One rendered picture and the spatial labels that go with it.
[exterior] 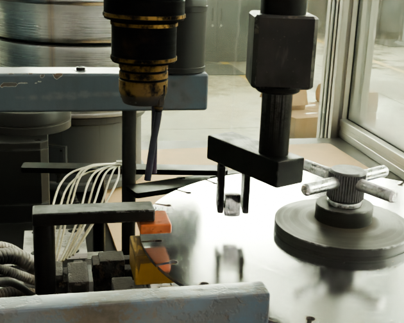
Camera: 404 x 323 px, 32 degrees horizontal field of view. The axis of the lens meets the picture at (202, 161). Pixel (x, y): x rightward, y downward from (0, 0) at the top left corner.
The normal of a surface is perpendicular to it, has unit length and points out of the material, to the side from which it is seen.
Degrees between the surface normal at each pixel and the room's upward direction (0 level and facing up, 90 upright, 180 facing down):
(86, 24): 90
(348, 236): 5
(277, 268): 0
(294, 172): 90
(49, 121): 90
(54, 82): 90
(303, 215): 5
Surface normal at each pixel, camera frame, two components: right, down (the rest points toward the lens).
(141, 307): 0.21, 0.29
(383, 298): 0.04, -0.95
